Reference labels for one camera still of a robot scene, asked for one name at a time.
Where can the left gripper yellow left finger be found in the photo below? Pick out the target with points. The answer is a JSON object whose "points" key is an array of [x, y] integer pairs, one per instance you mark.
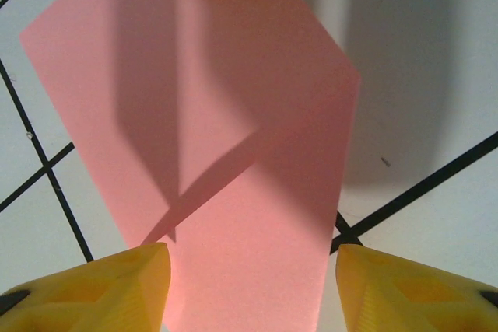
{"points": [[97, 297]]}

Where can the pink paper sheet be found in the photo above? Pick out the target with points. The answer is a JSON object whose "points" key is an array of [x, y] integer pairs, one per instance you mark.
{"points": [[233, 95]]}

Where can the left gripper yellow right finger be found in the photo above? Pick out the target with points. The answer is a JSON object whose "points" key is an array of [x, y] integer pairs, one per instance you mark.
{"points": [[408, 301]]}

